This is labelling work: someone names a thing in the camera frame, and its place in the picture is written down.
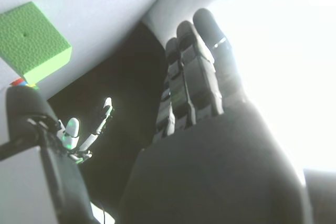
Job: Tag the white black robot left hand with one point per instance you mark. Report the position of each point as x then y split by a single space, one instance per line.
210 176

